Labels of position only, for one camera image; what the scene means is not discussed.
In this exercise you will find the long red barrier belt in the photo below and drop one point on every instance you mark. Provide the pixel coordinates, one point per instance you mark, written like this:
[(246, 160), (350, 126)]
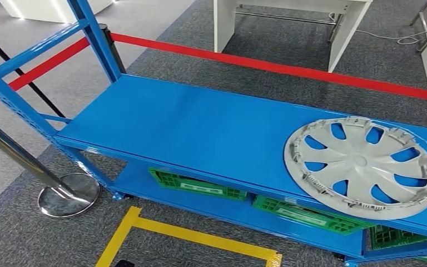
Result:
[(272, 66)]

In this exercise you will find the black pole stand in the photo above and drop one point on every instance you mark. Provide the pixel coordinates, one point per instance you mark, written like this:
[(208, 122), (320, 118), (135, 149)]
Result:
[(25, 77)]

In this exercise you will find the blue metal shelf rack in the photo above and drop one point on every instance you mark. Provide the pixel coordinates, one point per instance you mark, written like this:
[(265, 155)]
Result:
[(198, 129)]

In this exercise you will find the short red barrier belt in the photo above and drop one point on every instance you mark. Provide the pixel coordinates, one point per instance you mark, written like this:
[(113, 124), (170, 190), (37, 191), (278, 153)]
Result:
[(33, 73)]

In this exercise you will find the white lit display block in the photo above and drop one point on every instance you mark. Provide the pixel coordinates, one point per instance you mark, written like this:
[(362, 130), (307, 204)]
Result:
[(47, 9)]

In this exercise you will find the silver wheel hubcap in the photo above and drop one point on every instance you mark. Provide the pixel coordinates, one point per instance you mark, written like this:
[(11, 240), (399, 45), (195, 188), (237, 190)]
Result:
[(362, 167)]

